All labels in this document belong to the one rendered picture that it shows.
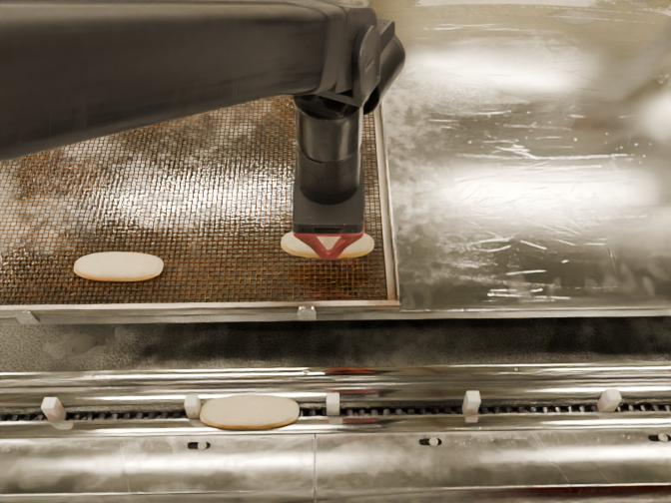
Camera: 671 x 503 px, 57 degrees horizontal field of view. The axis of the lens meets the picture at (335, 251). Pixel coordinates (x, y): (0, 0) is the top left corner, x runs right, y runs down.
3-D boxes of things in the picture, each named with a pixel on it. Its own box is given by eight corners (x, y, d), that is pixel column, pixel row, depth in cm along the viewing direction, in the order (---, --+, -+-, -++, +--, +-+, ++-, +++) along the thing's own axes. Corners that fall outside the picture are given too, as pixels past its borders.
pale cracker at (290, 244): (280, 258, 66) (279, 251, 65) (282, 230, 68) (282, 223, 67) (373, 259, 66) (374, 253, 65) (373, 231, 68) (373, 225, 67)
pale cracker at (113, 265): (71, 281, 69) (67, 275, 68) (79, 252, 71) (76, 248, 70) (161, 282, 69) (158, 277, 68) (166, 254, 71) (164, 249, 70)
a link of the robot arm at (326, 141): (280, 95, 48) (345, 119, 47) (321, 46, 52) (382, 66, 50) (285, 157, 54) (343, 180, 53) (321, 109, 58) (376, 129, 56)
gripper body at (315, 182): (361, 156, 63) (364, 99, 57) (362, 237, 57) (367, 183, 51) (297, 155, 63) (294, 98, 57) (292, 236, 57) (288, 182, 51)
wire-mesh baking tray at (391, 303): (-67, 317, 66) (-75, 311, 65) (46, 26, 94) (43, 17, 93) (398, 311, 67) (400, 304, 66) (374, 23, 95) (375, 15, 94)
